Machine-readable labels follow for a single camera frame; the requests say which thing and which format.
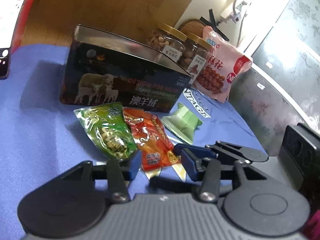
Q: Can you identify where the red snack packet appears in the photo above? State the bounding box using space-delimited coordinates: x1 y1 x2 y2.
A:
123 107 180 171

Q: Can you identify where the black smartphone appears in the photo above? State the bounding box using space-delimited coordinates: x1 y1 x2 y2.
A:
1 0 24 79

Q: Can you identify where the red gift box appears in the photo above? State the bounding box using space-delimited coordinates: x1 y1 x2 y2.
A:
11 0 35 53

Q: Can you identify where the pink fried dough snack bag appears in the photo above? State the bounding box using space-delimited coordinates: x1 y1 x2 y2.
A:
192 26 253 103

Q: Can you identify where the nut jar gold lid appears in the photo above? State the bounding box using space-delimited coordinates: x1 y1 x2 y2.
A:
178 31 213 78
146 22 188 63

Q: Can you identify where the light green snack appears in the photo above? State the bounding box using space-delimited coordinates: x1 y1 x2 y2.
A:
161 102 203 145

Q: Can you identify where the white wall charger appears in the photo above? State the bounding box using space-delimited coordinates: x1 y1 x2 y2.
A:
220 0 248 23

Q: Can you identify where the black sheep tin box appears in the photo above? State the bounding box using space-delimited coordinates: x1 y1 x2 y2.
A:
60 24 191 113

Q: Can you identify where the round wooden board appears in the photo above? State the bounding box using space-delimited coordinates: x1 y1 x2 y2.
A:
178 19 206 38

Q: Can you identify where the green snack packet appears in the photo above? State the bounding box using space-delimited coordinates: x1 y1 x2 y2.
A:
74 102 137 160

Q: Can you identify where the blue printed tablecloth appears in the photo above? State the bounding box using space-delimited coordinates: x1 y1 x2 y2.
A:
1 44 266 239

